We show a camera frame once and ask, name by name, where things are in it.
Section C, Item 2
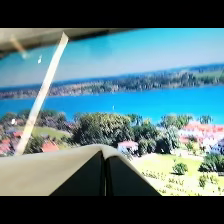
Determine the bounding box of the white T-shirt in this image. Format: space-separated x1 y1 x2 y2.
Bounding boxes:
0 143 143 197

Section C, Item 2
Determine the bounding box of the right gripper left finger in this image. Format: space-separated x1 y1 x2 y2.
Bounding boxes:
49 150 106 197

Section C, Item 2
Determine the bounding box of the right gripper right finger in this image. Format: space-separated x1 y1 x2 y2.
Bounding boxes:
105 155 162 197

